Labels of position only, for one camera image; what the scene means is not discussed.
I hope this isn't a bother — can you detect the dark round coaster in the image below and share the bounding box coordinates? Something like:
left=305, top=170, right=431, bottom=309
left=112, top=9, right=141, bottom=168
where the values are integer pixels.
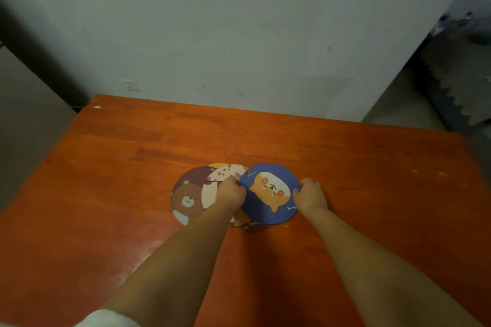
left=239, top=221, right=271, bottom=233

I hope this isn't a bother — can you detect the yellow round coaster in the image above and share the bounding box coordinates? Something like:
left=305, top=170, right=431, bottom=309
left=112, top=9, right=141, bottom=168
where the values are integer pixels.
left=207, top=162, right=253, bottom=228

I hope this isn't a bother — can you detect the person's right forearm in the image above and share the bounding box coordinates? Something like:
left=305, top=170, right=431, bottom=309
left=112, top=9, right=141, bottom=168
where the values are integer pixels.
left=305, top=208, right=485, bottom=327

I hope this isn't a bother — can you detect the cream round spotted coaster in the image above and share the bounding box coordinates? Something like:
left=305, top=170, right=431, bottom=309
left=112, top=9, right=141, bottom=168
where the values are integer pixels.
left=201, top=164, right=248, bottom=210

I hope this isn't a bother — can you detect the grey scalloped cloth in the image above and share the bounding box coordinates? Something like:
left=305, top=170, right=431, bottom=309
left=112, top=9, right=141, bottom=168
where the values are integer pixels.
left=419, top=33, right=491, bottom=126

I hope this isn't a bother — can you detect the brown round bear coaster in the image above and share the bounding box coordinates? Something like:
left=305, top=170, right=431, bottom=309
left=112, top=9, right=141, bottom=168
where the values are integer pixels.
left=171, top=166, right=216, bottom=227

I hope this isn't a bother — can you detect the grey cabinet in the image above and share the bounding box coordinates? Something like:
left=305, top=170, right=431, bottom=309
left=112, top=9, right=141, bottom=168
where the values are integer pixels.
left=0, top=45, right=77, bottom=213

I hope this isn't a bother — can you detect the blue round dog coaster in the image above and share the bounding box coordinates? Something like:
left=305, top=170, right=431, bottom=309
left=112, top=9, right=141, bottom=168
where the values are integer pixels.
left=239, top=163, right=302, bottom=225

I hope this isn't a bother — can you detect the person's right hand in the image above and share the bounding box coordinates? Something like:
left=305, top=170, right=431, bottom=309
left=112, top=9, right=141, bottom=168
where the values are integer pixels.
left=292, top=178, right=329, bottom=218

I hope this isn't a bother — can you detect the person's left hand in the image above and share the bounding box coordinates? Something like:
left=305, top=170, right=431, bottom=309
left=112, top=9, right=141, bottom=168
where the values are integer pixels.
left=215, top=176, right=247, bottom=213

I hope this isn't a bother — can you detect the white sleeve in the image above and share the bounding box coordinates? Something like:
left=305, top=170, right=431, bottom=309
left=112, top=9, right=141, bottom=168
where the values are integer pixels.
left=74, top=309, right=142, bottom=327

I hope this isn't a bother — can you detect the person's left forearm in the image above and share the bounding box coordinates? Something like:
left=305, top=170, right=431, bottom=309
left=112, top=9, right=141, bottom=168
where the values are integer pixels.
left=102, top=202, right=243, bottom=327

